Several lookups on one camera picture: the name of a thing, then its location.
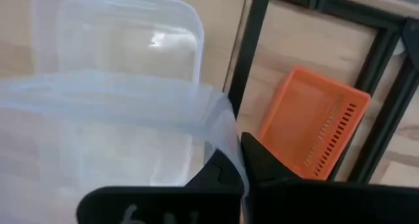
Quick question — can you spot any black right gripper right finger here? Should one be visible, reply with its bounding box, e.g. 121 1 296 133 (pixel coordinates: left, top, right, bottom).
240 132 419 224

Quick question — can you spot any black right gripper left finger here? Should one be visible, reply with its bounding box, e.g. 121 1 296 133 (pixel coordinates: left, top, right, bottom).
75 148 245 224

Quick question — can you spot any orange slotted plastic basket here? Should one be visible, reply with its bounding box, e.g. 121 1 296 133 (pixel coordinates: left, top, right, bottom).
257 65 372 181

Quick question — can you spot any clear plastic bin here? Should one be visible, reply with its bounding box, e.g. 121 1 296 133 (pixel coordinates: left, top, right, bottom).
31 0 206 86
0 69 250 224

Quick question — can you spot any black aluminium table frame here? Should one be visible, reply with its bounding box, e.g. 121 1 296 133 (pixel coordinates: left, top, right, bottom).
244 0 419 185

